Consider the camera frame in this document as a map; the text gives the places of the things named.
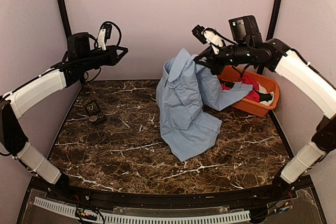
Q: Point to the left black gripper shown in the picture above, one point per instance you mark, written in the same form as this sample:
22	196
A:
114	58

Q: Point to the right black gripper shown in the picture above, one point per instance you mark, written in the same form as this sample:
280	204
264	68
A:
211	61

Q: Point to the round white brooch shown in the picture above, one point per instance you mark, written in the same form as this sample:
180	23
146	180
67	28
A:
93	118

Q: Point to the light blue button shirt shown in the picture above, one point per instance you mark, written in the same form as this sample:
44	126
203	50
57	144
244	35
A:
183	90

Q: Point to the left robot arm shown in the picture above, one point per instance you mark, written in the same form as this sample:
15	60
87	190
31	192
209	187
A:
78	59

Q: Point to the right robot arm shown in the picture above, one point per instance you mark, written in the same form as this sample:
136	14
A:
248	47

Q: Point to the black brooch box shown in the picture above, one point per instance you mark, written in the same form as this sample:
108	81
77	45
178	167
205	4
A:
92	108

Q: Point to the orange plastic basin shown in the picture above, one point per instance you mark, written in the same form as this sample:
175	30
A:
246	105

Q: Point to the red and white clothes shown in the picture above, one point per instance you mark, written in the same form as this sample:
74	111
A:
258	94

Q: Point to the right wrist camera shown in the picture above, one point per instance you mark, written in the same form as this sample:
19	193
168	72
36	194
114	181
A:
209	36

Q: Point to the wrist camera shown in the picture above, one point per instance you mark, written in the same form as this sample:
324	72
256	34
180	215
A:
209	36
105	33

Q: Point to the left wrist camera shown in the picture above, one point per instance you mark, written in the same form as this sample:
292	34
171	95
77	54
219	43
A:
105	33

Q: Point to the left black frame post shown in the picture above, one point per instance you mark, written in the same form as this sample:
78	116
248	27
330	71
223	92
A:
64	17

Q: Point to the black frame post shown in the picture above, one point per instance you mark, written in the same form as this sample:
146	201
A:
64	17
273	19

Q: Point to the right black frame post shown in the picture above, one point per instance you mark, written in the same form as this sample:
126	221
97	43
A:
273	19

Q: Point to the black front rail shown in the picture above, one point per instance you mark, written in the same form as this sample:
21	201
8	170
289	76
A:
256	199

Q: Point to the white slotted cable duct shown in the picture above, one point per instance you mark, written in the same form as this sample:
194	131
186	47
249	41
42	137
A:
142	215

